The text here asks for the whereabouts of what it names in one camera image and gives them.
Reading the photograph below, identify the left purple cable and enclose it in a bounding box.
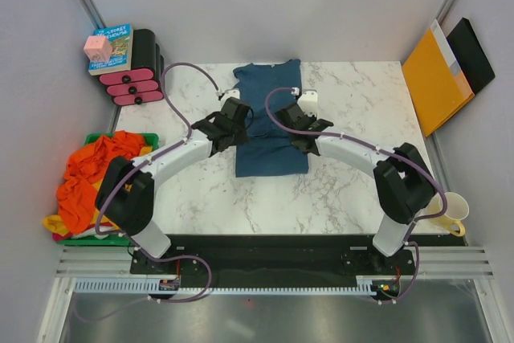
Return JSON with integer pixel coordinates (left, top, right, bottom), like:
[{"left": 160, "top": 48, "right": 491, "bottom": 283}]
[{"left": 71, "top": 62, "right": 224, "bottom": 324}]

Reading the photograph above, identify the yellow t shirt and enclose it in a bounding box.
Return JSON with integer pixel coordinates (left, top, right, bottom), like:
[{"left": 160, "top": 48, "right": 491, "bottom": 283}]
[{"left": 43, "top": 145, "right": 153, "bottom": 235}]

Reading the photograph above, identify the white slotted cable duct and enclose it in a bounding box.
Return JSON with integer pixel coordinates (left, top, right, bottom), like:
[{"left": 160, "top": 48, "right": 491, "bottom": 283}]
[{"left": 74, "top": 278, "right": 377, "bottom": 296}]

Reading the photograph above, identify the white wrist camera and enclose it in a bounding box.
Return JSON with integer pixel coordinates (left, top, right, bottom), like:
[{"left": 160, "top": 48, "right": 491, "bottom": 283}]
[
  {"left": 216, "top": 88, "right": 240, "bottom": 100},
  {"left": 291, "top": 88, "right": 318, "bottom": 117}
]

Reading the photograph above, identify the pink black drawer unit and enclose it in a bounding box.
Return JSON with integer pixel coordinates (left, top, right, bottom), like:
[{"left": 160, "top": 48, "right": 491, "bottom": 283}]
[{"left": 98, "top": 29, "right": 164, "bottom": 106}]

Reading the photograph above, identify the blue t shirt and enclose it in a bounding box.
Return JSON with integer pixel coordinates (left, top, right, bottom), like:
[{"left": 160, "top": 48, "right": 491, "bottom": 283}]
[{"left": 233, "top": 59, "right": 308, "bottom": 178}]

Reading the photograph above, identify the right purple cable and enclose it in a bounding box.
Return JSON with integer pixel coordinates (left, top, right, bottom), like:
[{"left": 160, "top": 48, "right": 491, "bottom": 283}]
[{"left": 266, "top": 86, "right": 449, "bottom": 306}]

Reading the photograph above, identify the black folder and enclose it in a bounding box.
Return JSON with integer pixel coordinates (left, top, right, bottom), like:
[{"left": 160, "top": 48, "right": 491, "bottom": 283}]
[{"left": 447, "top": 18, "right": 496, "bottom": 94}]

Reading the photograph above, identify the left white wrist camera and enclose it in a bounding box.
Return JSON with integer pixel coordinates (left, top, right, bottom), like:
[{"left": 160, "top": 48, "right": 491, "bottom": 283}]
[{"left": 216, "top": 88, "right": 240, "bottom": 100}]

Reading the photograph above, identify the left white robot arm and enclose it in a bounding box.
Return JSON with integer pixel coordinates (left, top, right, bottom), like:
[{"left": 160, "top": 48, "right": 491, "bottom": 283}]
[{"left": 95, "top": 96, "right": 253, "bottom": 273}]

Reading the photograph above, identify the green plastic bin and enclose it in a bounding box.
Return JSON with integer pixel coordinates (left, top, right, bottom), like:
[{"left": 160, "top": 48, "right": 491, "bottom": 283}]
[{"left": 55, "top": 133, "right": 161, "bottom": 247}]

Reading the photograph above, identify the white red t shirt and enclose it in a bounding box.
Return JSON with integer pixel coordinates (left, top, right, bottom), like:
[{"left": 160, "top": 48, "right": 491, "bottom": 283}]
[{"left": 71, "top": 226, "right": 113, "bottom": 239}]

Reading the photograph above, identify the pink cube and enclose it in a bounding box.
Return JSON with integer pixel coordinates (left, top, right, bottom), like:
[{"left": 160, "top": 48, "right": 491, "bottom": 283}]
[{"left": 84, "top": 35, "right": 112, "bottom": 63}]

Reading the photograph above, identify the blue storey treehouse book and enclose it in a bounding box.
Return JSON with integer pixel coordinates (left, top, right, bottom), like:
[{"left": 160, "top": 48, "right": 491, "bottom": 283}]
[{"left": 88, "top": 24, "right": 133, "bottom": 76}]

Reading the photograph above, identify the orange t shirt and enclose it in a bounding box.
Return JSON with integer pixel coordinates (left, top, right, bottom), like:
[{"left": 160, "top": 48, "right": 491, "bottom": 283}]
[{"left": 56, "top": 130, "right": 148, "bottom": 235}]

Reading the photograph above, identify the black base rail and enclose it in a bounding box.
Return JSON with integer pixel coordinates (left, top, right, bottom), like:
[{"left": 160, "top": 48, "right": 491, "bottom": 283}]
[{"left": 130, "top": 235, "right": 414, "bottom": 287}]

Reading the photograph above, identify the orange folder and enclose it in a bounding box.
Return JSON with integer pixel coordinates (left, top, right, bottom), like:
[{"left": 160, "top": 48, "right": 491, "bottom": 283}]
[{"left": 402, "top": 20, "right": 475, "bottom": 137}]

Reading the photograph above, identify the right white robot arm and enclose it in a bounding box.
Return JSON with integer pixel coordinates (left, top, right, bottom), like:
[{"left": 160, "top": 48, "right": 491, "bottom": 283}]
[{"left": 271, "top": 102, "right": 442, "bottom": 274}]

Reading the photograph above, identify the purple cable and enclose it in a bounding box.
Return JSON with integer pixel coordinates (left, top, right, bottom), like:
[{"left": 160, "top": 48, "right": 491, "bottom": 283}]
[
  {"left": 71, "top": 62, "right": 224, "bottom": 324},
  {"left": 266, "top": 86, "right": 449, "bottom": 306}
]

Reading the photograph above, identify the yellow mug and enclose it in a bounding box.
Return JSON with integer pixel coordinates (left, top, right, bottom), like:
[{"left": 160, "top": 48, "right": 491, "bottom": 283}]
[{"left": 422, "top": 192, "right": 469, "bottom": 237}]

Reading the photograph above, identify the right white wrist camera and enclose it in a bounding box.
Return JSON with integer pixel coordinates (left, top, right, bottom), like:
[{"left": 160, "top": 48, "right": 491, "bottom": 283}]
[{"left": 291, "top": 88, "right": 318, "bottom": 117}]

